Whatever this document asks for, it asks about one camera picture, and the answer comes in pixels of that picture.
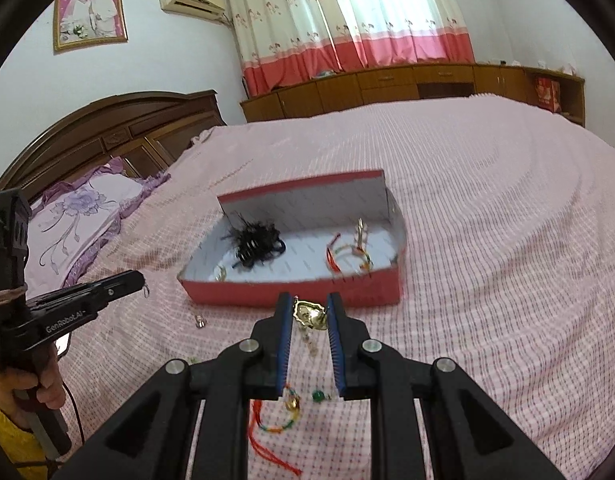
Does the person's left forearm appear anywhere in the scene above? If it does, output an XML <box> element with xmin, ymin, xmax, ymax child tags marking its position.
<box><xmin>0</xmin><ymin>375</ymin><xmax>53</xmax><ymax>480</ymax></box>

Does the gold lock pendant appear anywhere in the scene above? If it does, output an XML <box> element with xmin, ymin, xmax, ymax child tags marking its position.
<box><xmin>293</xmin><ymin>297</ymin><xmax>333</xmax><ymax>358</ymax></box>

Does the long wooden cabinet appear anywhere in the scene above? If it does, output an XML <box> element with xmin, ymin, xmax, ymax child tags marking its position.
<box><xmin>240</xmin><ymin>62</ymin><xmax>587</xmax><ymax>128</ymax></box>

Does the framed wall photo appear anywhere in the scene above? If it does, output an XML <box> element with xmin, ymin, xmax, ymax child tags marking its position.
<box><xmin>53</xmin><ymin>0</ymin><xmax>129</xmax><ymax>52</ymax></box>

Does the red gold bangle bracelet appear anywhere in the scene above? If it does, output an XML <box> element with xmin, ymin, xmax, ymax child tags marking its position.
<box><xmin>326</xmin><ymin>232</ymin><xmax>374</xmax><ymax>277</ymax></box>

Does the red cord beaded bracelet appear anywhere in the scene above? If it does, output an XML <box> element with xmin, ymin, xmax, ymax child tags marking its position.
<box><xmin>247</xmin><ymin>382</ymin><xmax>304</xmax><ymax>476</ymax></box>

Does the black feather hair accessory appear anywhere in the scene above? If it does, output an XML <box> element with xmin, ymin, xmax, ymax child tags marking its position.
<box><xmin>222</xmin><ymin>212</ymin><xmax>288</xmax><ymax>270</ymax></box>

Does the person's left hand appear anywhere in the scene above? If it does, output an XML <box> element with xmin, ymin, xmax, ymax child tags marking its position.
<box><xmin>0</xmin><ymin>352</ymin><xmax>67</xmax><ymax>428</ymax></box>

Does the pink checkered blanket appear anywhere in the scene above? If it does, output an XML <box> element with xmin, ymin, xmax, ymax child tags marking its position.
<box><xmin>17</xmin><ymin>92</ymin><xmax>615</xmax><ymax>480</ymax></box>

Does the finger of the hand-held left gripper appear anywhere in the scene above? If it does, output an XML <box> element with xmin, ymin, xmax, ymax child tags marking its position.
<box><xmin>57</xmin><ymin>270</ymin><xmax>146</xmax><ymax>313</ymax></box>

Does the red gift box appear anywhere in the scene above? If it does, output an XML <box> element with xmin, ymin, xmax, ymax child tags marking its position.
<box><xmin>533</xmin><ymin>76</ymin><xmax>562</xmax><ymax>112</ymax></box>

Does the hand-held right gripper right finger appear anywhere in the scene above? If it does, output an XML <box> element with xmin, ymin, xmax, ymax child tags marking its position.
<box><xmin>326</xmin><ymin>291</ymin><xmax>568</xmax><ymax>480</ymax></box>

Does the black cable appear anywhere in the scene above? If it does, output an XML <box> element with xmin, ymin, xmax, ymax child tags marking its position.
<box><xmin>61</xmin><ymin>384</ymin><xmax>85</xmax><ymax>441</ymax></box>

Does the dark wooden headboard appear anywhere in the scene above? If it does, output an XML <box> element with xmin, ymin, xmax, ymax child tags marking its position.
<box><xmin>0</xmin><ymin>90</ymin><xmax>228</xmax><ymax>211</ymax></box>

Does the cream and red curtain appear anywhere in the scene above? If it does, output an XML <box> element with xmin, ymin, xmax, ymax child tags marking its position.
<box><xmin>224</xmin><ymin>0</ymin><xmax>475</xmax><ymax>97</ymax></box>

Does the purple floral pillow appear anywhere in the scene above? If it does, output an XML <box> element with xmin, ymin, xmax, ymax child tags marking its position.
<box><xmin>17</xmin><ymin>157</ymin><xmax>170</xmax><ymax>288</ymax></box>

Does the red cardboard box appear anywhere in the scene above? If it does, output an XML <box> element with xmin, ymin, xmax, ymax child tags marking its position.
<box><xmin>177</xmin><ymin>169</ymin><xmax>408</xmax><ymax>310</ymax></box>

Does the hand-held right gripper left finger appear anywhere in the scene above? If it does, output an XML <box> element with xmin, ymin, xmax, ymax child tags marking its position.
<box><xmin>52</xmin><ymin>292</ymin><xmax>294</xmax><ymax>480</ymax></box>

